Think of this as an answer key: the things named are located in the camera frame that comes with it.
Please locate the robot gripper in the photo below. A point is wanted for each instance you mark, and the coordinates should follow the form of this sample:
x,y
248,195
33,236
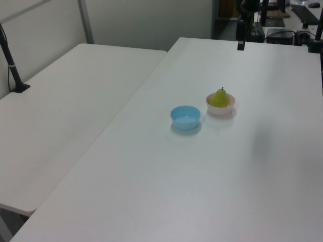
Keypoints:
x,y
248,6

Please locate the green pear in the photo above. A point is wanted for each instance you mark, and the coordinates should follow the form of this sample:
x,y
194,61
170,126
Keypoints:
x,y
220,99

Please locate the pink plastic bowl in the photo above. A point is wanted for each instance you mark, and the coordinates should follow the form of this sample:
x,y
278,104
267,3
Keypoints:
x,y
219,110

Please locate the blue plastic bowl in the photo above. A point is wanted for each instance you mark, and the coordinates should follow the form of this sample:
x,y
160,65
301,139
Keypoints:
x,y
185,121

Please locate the green and black box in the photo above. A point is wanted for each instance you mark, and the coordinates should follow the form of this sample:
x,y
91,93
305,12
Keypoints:
x,y
256,32

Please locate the black monitor stand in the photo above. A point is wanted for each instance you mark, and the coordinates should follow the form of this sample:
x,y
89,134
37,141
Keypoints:
x,y
273,22

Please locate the black electronics box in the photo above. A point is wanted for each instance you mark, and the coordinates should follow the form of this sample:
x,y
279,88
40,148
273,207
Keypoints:
x,y
280,35

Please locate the brown board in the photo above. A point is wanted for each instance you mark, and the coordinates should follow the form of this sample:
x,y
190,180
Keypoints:
x,y
277,13

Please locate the grey device with black knob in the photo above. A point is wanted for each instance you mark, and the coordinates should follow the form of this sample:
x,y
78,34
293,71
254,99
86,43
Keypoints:
x,y
302,34

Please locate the black keyboard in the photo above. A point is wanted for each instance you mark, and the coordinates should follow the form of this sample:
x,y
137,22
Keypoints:
x,y
305,13

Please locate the black computer mouse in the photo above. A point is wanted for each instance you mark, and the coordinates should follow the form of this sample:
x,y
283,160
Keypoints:
x,y
314,4

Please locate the white side table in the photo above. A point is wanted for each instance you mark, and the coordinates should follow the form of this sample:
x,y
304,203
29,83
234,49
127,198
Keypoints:
x,y
50,121

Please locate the black camera stand pole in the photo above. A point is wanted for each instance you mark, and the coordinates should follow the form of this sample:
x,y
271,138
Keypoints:
x,y
315,41
12,69

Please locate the grey metal partition post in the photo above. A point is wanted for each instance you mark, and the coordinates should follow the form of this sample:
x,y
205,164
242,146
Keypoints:
x,y
85,21

